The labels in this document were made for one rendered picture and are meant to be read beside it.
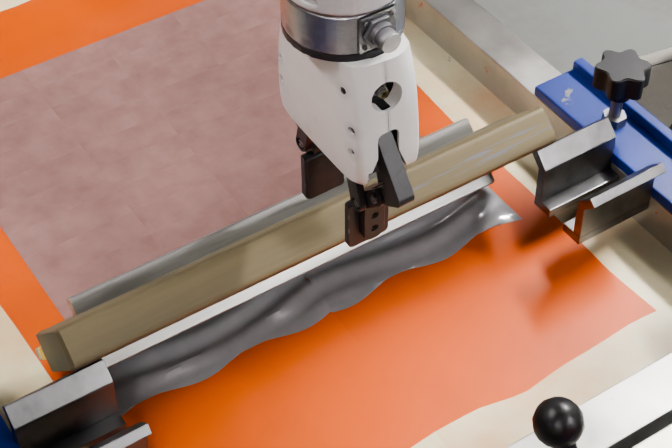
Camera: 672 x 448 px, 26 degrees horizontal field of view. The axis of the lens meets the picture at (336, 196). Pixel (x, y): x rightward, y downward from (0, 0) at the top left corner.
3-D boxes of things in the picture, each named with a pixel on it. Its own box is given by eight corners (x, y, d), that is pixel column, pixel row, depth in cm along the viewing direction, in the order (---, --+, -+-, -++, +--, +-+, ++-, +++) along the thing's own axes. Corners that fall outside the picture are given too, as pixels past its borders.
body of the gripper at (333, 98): (443, 26, 85) (436, 162, 93) (348, -60, 91) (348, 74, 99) (336, 73, 83) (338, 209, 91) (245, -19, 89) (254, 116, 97)
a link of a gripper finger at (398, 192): (428, 181, 88) (403, 214, 93) (364, 76, 90) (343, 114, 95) (412, 189, 88) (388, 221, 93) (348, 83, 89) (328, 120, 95)
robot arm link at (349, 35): (445, 1, 84) (443, 38, 86) (360, -75, 89) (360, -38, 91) (336, 48, 81) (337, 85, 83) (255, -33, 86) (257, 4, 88)
